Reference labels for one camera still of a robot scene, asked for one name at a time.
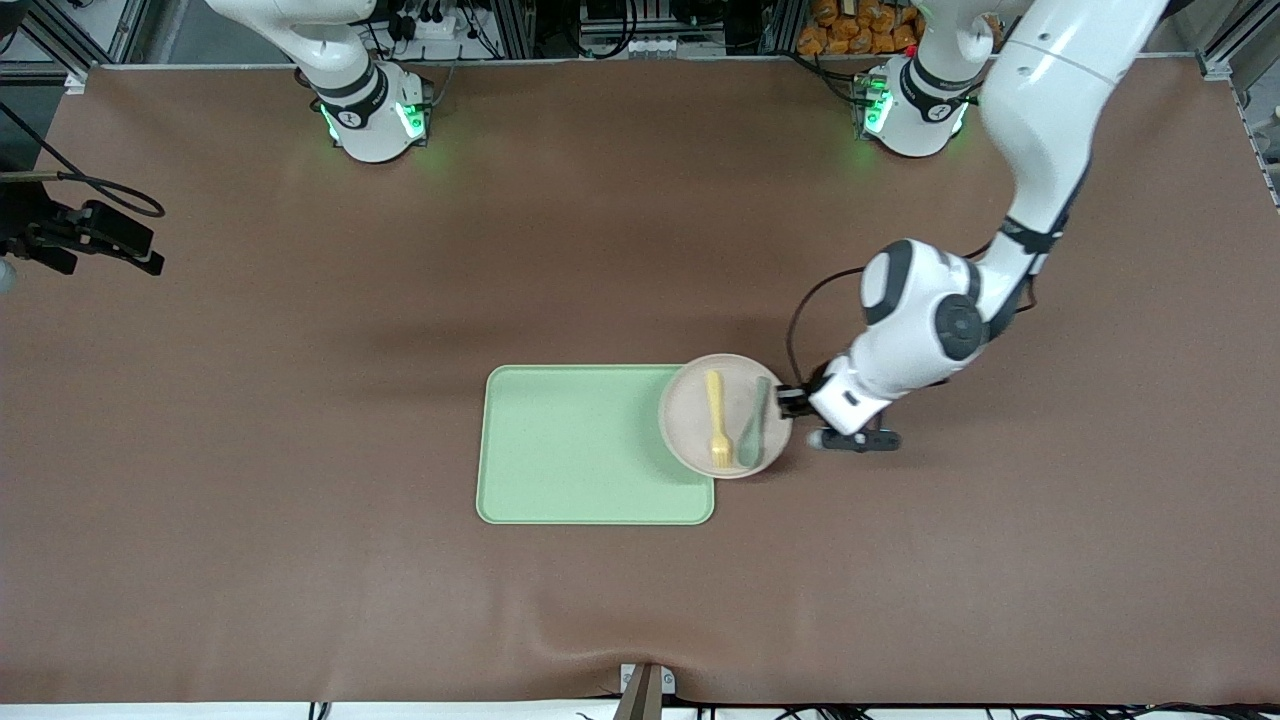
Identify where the white power strip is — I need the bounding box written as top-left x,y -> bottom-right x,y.
393,8 -> 463,43

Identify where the metal table clamp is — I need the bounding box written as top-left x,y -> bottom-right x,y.
612,663 -> 677,720

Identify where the beige round plate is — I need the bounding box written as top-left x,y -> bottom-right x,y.
658,353 -> 796,480

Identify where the yellow plastic fork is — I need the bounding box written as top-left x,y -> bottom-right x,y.
705,370 -> 734,469

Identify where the aluminium frame post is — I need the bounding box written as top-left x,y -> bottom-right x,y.
490,0 -> 541,59
760,0 -> 803,57

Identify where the brown table mat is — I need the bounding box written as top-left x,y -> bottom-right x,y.
0,58 -> 1280,706

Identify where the green plastic spoon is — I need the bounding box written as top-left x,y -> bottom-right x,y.
738,376 -> 773,469

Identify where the light green rectangular tray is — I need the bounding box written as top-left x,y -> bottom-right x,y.
475,364 -> 716,526

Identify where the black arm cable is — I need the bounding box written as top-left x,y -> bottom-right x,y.
0,100 -> 167,219
785,240 -> 1001,393

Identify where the orange packaged snacks pile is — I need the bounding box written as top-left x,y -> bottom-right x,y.
797,0 -> 923,57

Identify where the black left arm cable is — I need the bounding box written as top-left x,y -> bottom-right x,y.
785,240 -> 1001,393

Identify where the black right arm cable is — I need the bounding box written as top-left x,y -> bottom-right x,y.
0,100 -> 167,219

